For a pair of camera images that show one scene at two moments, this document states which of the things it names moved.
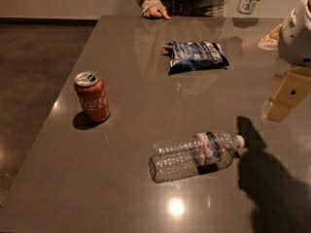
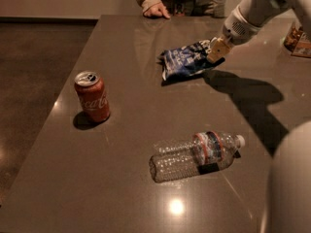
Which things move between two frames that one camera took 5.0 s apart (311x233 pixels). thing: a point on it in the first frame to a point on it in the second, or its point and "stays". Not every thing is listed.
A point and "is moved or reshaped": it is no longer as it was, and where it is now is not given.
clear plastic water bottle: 197,155 stays
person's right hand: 155,12 stays
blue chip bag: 194,55 is moved or reshaped
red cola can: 90,88 stays
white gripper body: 296,38 to 237,31
